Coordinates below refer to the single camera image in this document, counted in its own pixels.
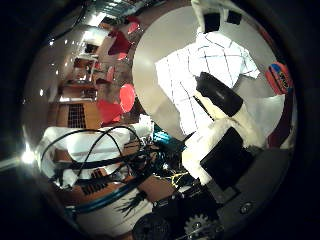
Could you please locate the round red chair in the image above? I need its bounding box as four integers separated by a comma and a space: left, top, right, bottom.
119, 83, 137, 114

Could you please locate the white checked cloth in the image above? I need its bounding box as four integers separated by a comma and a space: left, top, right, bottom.
154, 30, 261, 136

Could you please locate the black cable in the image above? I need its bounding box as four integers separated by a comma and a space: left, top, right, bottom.
40, 125, 158, 188

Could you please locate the white robot body with cables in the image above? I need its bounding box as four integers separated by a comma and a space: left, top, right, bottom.
64, 131, 186, 214

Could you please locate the dark red chair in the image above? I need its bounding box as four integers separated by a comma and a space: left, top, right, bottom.
107, 30, 134, 56

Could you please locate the wooden cabinet with grille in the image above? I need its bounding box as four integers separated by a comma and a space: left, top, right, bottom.
48, 101, 103, 130

